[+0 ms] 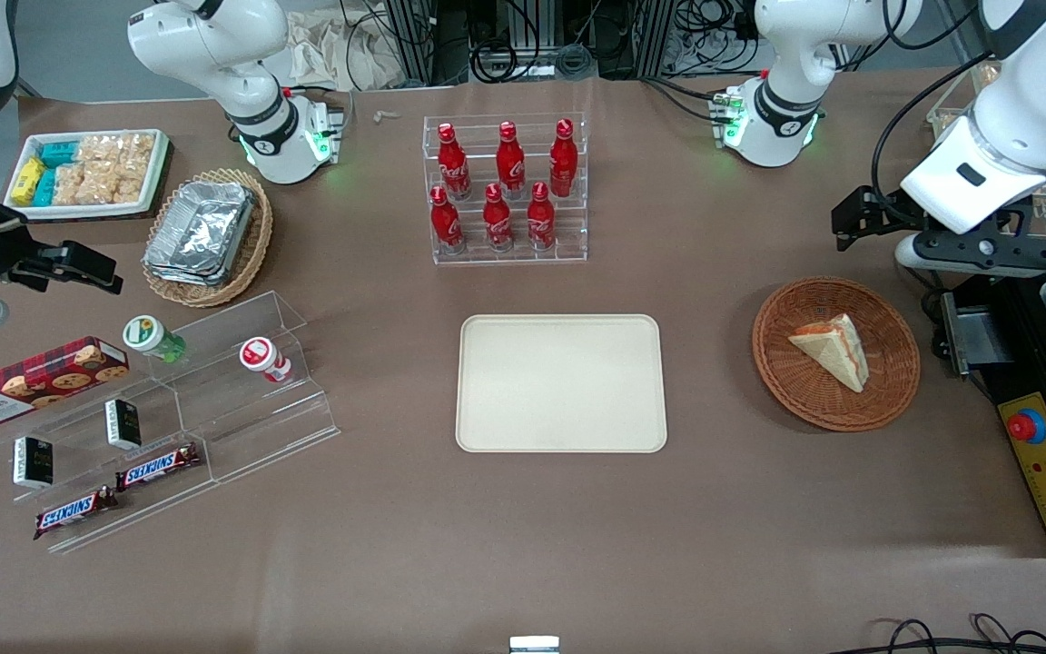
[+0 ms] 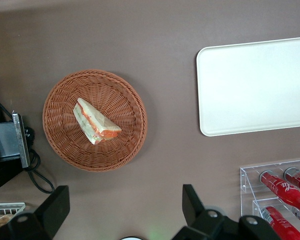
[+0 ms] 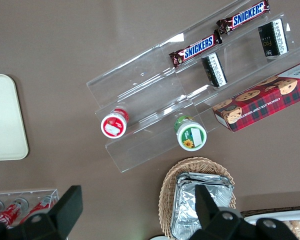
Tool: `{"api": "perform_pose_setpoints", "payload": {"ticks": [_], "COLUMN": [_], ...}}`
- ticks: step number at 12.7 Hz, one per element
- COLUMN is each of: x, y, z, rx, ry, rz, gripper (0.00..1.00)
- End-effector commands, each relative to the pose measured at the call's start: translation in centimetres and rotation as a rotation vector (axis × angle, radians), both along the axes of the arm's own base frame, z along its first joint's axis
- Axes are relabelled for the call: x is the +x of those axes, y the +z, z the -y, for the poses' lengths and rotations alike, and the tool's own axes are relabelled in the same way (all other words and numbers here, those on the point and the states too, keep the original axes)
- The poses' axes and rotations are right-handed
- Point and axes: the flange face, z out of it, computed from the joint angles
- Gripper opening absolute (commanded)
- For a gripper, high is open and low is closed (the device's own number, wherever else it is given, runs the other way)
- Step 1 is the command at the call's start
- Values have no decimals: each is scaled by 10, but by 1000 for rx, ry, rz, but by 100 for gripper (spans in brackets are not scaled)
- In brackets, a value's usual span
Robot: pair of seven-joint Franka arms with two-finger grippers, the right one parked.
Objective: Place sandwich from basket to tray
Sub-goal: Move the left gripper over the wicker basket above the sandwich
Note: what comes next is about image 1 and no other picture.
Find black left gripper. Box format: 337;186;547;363
832;185;931;253

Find triangular sandwich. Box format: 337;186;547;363
787;312;871;394

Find white snack tray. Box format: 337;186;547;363
3;128;172;222

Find brown wicker basket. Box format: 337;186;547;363
751;276;923;433

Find light wicker basket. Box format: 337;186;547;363
141;167;275;309

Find beige rectangular tray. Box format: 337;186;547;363
456;313;669;454

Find small clear rice cracker bag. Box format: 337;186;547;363
51;162;86;207

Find yellow snack packet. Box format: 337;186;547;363
11;156;45;206

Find green capped drink bottle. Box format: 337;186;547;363
122;314;187;363

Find large clear rice cracker bag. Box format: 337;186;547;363
76;133;157;204

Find red tartan cookie box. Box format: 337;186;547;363
0;335;132;430

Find stacked aluminium foil containers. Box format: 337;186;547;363
143;179;257;288

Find small black white box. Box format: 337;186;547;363
104;399;143;451
12;436;55;491

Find red capped drink bottle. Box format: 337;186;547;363
239;336;293;384

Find snickers chocolate bar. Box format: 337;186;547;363
115;442;202;492
32;485;121;541

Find clear acrylic stepped display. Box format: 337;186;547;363
0;290;342;556

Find clear acrylic bottle rack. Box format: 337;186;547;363
422;113;590;267

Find red cola bottle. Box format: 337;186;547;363
548;118;579;199
437;123;473;202
429;185;466;254
482;183;516;253
495;120;528;200
526;181;558;252

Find crumpled beige cloth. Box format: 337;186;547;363
285;7;408;93

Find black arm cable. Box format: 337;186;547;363
868;0;1001;233

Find grey metal bracket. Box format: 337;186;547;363
939;290;1019;380

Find aluminium frame with cables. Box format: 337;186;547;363
341;0;765;88

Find black floor cables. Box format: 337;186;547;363
850;614;1046;654

